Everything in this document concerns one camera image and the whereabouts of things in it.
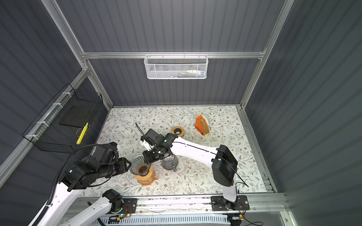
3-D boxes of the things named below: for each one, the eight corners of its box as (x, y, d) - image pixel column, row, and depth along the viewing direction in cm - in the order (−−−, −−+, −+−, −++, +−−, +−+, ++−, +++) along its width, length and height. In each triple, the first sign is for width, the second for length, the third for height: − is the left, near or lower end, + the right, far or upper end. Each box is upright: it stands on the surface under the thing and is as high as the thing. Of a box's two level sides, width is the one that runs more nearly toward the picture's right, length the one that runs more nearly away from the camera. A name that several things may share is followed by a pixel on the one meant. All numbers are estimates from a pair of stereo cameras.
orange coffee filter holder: (202, 136, 103) (204, 128, 95) (194, 125, 109) (194, 117, 102) (210, 132, 105) (212, 124, 98) (201, 122, 112) (202, 113, 104)
